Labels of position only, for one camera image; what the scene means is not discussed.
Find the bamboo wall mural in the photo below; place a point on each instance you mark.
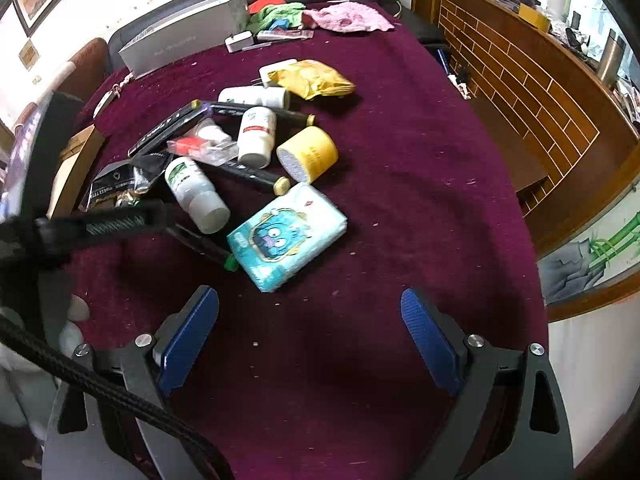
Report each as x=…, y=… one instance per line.
x=595, y=255

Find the black marker yellow cap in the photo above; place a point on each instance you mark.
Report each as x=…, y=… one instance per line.
x=250, y=176
x=235, y=108

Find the long grey box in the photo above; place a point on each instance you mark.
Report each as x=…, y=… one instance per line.
x=185, y=35

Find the yellow and black tube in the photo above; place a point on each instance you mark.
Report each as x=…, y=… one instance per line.
x=312, y=80

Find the black snack packet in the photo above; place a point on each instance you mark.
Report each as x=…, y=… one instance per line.
x=120, y=180

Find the maroon velvet tablecloth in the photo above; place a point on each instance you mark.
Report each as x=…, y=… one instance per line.
x=400, y=185

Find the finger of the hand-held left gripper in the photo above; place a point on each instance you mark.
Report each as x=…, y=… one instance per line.
x=115, y=225

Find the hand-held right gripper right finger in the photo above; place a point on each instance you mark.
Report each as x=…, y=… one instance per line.
x=429, y=342

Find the silver thermos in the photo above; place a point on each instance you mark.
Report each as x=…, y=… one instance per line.
x=611, y=57

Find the teal cartoon tissue pack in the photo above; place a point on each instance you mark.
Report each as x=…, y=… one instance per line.
x=285, y=237

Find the white charger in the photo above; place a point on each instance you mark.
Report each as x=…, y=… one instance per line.
x=239, y=42

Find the plain white bottle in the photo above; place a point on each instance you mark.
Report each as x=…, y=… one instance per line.
x=250, y=96

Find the white bottle green label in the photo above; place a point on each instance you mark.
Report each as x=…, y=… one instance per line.
x=192, y=190

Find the green cloth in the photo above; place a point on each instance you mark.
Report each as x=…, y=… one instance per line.
x=275, y=15

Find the person's left hand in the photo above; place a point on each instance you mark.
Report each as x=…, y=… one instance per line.
x=75, y=310

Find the red candle clear package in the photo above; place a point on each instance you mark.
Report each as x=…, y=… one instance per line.
x=200, y=147

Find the small yellow box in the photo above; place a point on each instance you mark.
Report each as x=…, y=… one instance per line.
x=534, y=17

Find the cardboard box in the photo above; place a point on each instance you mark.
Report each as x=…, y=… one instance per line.
x=75, y=165

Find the red paper item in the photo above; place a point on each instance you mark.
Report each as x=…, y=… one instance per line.
x=265, y=0

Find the brown chair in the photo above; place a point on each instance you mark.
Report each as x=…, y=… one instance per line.
x=87, y=70

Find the wooden brick-pattern counter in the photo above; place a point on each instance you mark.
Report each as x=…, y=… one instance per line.
x=525, y=85

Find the white card packet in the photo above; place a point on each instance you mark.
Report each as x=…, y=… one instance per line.
x=277, y=67

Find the markers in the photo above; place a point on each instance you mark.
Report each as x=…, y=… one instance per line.
x=160, y=140

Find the pink cloth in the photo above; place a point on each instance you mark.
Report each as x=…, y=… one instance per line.
x=350, y=16

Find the yellow round jar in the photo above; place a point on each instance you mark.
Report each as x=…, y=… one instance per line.
x=312, y=152

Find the white bottle red label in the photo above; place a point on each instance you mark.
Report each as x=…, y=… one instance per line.
x=256, y=135

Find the black marker green cap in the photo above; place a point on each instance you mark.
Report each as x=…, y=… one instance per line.
x=200, y=245

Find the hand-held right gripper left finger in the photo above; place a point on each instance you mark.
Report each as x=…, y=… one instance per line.
x=189, y=337

